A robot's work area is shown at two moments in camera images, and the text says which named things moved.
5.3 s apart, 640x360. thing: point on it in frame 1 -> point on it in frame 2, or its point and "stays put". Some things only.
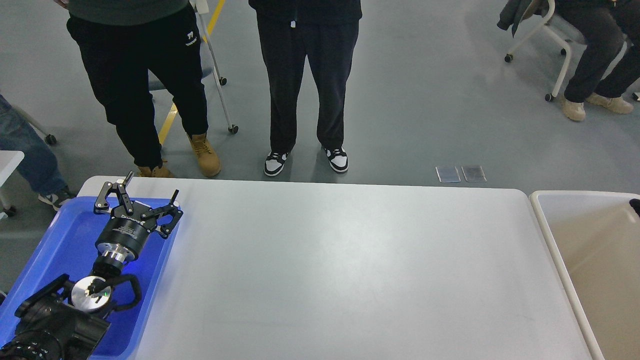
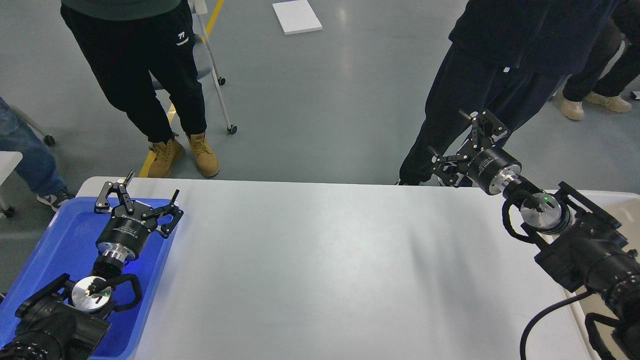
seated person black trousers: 607,25 stays put
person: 327,31 -> 505,58
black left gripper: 124,236 stays put
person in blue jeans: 38,170 stays put
